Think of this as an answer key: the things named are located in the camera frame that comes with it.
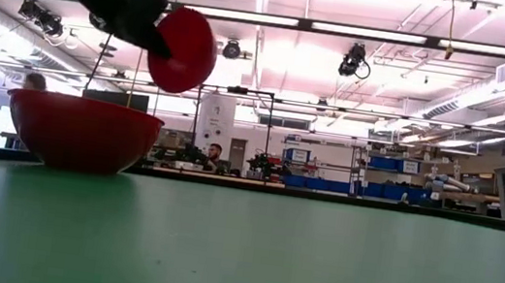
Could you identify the person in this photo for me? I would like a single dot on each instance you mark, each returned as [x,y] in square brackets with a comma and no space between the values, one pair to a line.
[35,81]
[215,156]

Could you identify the black background monitor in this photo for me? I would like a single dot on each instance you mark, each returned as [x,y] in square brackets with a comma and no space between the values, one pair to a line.
[116,99]

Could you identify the black metal stand frame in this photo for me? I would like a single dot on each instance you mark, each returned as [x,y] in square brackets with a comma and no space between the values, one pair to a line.
[269,124]

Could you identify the large red bowl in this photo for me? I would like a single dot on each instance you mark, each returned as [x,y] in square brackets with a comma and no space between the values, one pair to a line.
[82,134]

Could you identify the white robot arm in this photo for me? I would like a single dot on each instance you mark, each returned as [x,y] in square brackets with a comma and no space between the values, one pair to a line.
[452,182]

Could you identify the black background robot arm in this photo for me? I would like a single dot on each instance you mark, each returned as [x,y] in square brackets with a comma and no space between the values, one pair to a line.
[266,165]

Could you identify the black ceiling spotlight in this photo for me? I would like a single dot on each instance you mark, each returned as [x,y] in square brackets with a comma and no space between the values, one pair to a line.
[231,50]
[41,18]
[353,59]

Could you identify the green table mat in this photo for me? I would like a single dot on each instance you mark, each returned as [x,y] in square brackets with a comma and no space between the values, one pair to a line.
[266,260]

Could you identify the blue storage bin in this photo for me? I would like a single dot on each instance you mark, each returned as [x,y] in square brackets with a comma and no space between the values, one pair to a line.
[384,163]
[315,184]
[404,194]

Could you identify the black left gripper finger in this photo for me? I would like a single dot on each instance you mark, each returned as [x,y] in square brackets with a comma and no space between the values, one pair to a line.
[155,42]

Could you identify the small pink bowl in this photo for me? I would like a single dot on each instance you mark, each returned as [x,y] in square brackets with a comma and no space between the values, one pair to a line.
[186,50]

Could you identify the white pillar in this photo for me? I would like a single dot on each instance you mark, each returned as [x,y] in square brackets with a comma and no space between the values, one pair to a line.
[215,127]

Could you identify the black aluminium table frame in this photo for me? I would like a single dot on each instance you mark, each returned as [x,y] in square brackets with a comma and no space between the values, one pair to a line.
[371,205]

